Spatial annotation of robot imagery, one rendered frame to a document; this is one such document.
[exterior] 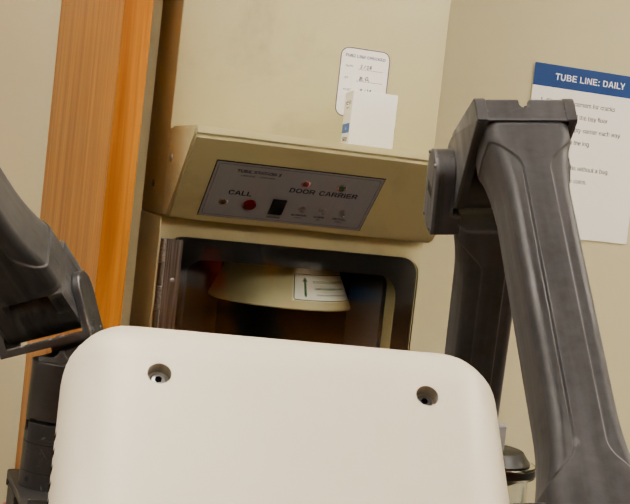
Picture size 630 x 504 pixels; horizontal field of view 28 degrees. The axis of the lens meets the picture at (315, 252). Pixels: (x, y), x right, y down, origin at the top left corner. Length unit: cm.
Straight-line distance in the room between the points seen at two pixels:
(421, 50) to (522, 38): 57
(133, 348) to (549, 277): 36
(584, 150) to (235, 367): 157
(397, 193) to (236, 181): 18
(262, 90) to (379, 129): 14
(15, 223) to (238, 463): 47
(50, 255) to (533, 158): 38
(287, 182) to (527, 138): 48
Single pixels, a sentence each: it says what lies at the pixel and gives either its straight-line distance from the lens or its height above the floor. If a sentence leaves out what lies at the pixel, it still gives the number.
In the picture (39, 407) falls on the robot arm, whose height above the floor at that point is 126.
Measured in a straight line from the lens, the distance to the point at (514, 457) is 147.
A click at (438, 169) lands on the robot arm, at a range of 99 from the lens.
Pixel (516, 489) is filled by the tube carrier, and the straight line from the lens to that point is 148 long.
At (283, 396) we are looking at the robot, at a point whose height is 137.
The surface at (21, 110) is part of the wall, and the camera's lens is 180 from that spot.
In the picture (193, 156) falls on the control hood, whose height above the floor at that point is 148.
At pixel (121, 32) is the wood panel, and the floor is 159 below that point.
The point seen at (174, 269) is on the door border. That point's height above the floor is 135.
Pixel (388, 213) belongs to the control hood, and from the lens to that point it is 142.
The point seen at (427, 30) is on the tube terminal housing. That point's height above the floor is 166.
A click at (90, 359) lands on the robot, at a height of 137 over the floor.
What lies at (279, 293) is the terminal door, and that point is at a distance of 143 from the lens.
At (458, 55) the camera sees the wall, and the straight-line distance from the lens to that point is 200.
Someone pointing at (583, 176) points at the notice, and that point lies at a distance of 210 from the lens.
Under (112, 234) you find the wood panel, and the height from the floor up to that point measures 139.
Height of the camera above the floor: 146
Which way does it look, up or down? 3 degrees down
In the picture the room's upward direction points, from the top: 6 degrees clockwise
